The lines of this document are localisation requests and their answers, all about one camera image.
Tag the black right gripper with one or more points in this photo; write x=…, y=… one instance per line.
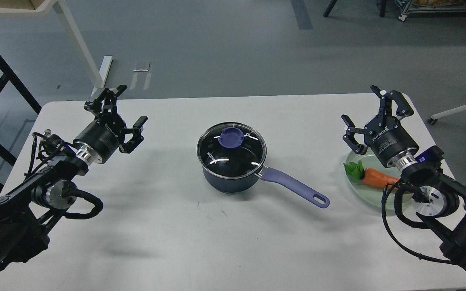
x=384, y=134

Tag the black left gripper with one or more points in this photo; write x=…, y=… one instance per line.
x=106, y=133

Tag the dark blue saucepan purple handle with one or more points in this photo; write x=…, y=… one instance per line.
x=271, y=175

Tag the glass pot lid purple knob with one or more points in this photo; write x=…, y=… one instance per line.
x=231, y=150

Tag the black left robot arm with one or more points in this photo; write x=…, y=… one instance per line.
x=30, y=211

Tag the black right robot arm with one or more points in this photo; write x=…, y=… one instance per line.
x=424, y=196

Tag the orange toy carrot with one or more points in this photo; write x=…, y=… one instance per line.
x=358, y=175

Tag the clear glass plate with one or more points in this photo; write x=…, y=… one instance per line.
x=369, y=194

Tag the metal wheeled cart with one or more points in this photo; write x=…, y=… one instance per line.
x=407, y=7

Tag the white table leg frame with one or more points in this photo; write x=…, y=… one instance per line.
x=39, y=8

